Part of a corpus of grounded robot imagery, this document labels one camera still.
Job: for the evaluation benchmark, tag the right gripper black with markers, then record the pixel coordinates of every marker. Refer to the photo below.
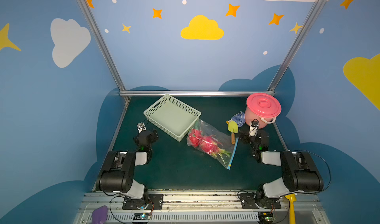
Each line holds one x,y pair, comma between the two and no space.
248,138

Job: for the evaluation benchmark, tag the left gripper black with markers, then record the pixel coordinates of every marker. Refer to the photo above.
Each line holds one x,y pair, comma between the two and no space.
148,134

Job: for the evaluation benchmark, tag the clear zip-top bag blue seal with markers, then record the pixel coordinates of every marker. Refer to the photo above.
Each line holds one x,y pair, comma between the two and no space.
222,138

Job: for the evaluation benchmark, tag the pink dragon fruit toy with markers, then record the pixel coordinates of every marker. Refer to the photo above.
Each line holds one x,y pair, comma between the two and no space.
196,139
213,149

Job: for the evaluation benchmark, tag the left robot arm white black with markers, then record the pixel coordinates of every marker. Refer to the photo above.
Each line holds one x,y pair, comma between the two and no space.
116,176

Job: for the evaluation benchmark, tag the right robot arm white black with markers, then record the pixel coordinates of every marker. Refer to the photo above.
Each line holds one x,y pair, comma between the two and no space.
299,171

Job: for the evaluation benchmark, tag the pink plastic bucket with lid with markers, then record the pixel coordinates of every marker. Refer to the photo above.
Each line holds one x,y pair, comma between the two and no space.
262,107

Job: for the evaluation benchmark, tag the light green perforated plastic basket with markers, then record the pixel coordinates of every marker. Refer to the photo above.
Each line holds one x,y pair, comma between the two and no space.
172,116

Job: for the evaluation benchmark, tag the yellow plastic toy shovel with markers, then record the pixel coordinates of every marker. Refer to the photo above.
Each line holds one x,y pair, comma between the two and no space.
292,199

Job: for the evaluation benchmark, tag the purple plastic toy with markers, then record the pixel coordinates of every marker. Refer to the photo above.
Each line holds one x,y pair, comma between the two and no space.
99,216

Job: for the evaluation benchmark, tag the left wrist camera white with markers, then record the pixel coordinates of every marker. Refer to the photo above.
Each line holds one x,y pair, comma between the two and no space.
141,127

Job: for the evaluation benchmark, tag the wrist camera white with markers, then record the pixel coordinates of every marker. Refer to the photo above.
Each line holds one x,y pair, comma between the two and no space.
253,129
141,127

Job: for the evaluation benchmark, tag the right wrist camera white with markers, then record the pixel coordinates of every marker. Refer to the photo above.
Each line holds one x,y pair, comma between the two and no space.
253,129

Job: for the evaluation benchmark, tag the green trowel wooden handle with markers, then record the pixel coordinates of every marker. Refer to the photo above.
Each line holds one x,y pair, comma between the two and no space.
233,129

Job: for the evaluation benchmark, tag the aluminium frame back rail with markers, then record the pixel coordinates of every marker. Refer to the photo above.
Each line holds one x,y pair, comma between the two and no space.
192,93

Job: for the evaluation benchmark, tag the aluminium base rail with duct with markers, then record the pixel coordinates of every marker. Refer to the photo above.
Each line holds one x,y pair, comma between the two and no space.
203,207

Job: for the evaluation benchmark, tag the aluminium frame left post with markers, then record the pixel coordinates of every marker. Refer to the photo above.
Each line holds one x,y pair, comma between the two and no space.
86,10

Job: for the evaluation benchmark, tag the aluminium frame post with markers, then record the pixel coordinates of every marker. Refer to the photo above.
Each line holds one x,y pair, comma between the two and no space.
300,37
86,10

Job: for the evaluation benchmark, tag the aluminium frame right post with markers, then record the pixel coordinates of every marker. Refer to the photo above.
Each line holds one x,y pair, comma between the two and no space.
300,37

